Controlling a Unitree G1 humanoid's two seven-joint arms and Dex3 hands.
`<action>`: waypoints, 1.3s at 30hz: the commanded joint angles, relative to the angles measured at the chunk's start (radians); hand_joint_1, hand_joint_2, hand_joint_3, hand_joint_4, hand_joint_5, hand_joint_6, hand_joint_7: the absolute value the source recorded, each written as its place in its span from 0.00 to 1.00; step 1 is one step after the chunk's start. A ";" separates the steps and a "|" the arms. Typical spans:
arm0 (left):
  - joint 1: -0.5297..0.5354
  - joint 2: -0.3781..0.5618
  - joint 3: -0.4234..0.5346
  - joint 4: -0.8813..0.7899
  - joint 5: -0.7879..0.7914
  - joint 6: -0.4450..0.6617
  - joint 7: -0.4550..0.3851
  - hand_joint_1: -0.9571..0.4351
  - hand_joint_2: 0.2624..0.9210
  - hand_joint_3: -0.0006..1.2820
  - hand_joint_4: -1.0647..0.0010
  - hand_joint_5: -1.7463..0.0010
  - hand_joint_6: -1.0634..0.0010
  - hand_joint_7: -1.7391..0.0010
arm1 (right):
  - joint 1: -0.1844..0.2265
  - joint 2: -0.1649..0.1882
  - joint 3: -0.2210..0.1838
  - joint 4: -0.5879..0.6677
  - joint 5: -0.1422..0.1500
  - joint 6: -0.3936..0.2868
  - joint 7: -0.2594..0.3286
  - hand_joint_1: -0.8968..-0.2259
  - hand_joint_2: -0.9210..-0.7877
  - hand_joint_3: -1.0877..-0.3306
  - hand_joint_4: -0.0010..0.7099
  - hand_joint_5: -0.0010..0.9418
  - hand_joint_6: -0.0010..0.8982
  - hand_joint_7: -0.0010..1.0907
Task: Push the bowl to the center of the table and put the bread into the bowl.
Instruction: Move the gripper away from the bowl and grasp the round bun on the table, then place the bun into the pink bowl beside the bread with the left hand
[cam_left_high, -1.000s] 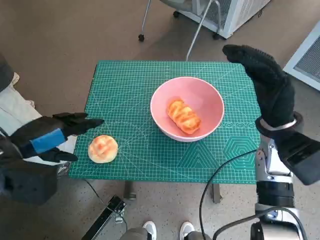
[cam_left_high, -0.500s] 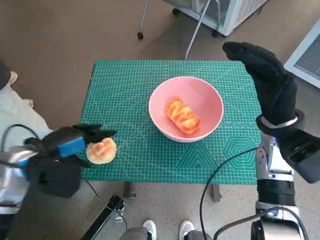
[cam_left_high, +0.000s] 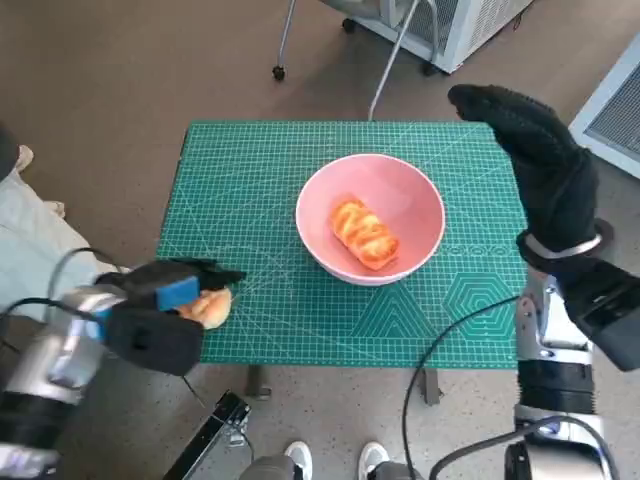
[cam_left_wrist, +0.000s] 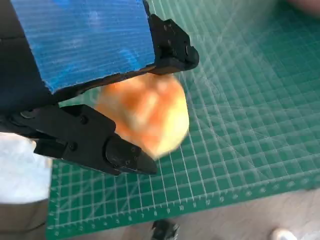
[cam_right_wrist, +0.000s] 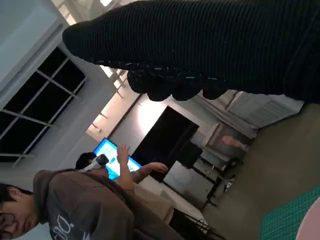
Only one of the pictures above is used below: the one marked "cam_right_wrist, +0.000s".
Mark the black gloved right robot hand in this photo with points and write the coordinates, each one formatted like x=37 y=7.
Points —
x=200 y=45

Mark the pink bowl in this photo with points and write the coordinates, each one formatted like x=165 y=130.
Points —
x=312 y=225

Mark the white louvred cabinet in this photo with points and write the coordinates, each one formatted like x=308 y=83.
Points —
x=262 y=110

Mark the large black display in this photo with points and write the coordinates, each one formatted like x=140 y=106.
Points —
x=170 y=140

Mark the white box cabinet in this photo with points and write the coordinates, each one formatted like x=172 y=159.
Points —
x=187 y=182

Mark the monitor with blue screen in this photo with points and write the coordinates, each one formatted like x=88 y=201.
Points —
x=105 y=150

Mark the person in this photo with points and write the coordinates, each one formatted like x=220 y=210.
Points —
x=123 y=170
x=87 y=205

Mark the dark paned window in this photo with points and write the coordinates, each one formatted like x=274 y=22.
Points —
x=37 y=100

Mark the green cutting mat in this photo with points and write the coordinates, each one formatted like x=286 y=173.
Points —
x=282 y=220

